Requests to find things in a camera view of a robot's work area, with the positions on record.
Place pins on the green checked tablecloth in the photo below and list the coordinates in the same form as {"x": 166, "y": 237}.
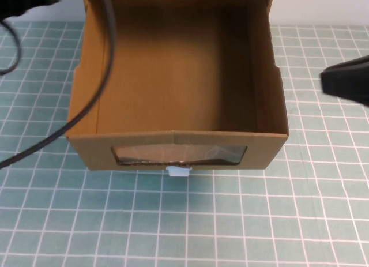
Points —
{"x": 86, "y": 221}

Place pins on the brown cardboard box shell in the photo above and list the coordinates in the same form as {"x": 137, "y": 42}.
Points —
{"x": 269, "y": 1}

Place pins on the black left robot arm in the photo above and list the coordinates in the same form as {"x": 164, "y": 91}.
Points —
{"x": 26, "y": 0}

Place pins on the cardboard drawer with window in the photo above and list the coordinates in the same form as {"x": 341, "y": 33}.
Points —
{"x": 173, "y": 76}

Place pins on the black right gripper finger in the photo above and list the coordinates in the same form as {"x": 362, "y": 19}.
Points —
{"x": 348, "y": 82}

